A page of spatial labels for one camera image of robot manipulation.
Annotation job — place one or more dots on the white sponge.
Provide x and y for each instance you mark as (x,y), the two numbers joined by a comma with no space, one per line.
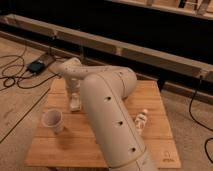
(75,103)

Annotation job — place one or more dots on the long wooden frame beam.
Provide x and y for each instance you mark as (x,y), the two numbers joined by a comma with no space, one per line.
(148,56)

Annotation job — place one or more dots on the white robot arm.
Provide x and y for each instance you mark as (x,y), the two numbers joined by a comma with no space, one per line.
(102,91)

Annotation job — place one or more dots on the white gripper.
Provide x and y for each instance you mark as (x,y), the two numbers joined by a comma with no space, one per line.
(72,87)

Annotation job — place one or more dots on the wooden table board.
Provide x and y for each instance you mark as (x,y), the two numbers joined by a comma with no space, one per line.
(76,147)

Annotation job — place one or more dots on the white ceramic cup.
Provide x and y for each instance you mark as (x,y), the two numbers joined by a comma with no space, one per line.
(53,119)

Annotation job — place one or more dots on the black power adapter box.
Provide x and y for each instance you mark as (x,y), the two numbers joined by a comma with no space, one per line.
(35,67)

